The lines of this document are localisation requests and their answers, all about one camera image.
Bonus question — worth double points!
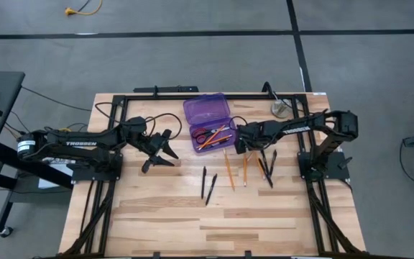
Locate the black bracket bar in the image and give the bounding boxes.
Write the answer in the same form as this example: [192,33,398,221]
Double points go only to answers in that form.
[133,85,200,94]

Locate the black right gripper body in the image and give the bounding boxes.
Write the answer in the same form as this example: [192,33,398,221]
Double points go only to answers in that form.
[234,121,265,155]

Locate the black side desk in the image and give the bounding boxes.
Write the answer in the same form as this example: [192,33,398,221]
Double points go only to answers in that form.
[0,71,75,235]

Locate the white printed paper sheet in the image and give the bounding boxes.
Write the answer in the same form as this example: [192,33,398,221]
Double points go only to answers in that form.
[37,158,78,190]

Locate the purple transparent pencil box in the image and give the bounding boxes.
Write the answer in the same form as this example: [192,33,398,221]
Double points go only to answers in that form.
[183,92,240,155]

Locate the red-handled scissors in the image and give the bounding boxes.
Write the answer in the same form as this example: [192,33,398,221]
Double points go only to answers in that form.
[191,126,230,145]

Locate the black aluminium table frame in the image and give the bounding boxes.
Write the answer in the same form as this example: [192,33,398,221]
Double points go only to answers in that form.
[58,92,369,259]

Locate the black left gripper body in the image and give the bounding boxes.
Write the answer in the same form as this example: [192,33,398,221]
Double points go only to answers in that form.
[134,132,165,163]

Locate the yellow floor cable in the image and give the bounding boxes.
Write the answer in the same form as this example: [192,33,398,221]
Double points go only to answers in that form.
[64,0,103,17]

